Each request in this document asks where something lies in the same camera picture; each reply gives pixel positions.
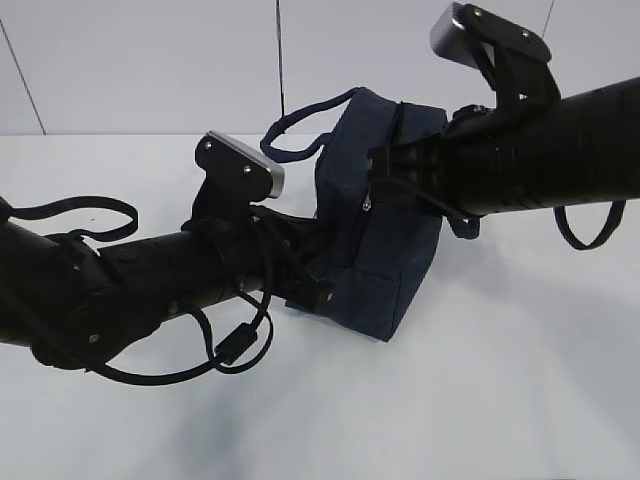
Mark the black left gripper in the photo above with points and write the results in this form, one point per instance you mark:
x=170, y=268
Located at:
x=295, y=243

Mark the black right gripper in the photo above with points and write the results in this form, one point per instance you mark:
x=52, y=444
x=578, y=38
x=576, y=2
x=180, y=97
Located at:
x=407, y=175

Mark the navy blue lunch bag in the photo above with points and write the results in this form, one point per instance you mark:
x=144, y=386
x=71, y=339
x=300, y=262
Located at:
x=380, y=253

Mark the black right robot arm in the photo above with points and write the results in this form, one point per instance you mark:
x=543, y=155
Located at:
x=583, y=149

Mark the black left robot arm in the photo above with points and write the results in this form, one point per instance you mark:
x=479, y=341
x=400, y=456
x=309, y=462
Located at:
x=75, y=307

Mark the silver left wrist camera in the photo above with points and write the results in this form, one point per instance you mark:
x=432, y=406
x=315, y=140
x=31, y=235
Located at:
x=236, y=175

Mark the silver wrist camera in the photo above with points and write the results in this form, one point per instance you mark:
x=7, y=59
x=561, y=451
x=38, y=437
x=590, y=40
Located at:
x=513, y=60
x=236, y=175

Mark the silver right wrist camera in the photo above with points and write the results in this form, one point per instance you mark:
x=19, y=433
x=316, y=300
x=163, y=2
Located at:
x=513, y=60

